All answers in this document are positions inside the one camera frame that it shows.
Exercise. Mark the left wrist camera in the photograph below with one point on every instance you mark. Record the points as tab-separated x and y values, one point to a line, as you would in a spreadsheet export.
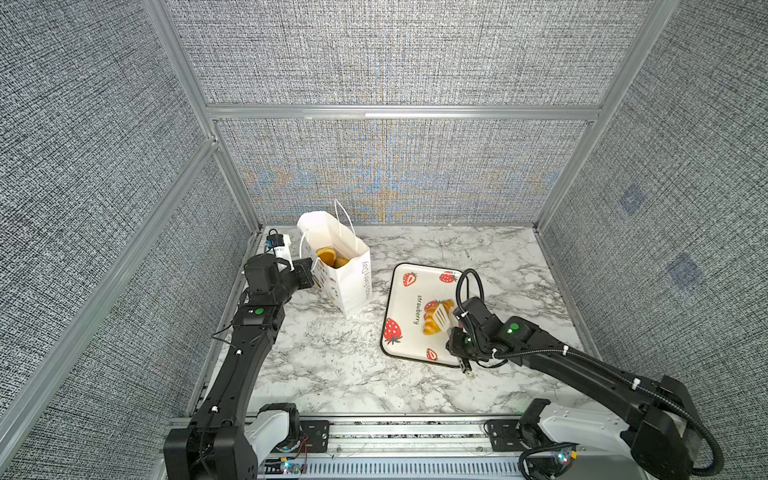
277	246

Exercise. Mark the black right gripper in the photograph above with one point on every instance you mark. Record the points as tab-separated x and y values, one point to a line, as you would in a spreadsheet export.
452	346

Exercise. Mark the sugared fake pastry bottom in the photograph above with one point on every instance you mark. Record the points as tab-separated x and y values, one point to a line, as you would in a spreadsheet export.
340	262

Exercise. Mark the fake croissant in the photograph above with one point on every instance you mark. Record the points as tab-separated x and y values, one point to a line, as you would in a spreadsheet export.
438	317
328	255

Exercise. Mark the white strawberry tray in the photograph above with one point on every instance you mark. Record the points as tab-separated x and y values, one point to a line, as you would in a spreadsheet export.
412	287

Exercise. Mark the white printed paper bag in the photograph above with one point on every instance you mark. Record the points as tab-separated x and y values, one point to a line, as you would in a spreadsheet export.
349	287

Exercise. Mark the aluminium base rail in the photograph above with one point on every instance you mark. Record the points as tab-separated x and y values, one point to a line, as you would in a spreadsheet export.
410	446

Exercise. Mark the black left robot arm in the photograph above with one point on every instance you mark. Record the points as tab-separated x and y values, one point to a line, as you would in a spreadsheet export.
214	445

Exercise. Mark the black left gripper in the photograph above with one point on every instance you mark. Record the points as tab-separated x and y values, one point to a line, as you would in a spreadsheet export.
301	268

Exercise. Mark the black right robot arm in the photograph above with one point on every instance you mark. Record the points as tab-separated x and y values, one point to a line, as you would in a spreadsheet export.
653	422

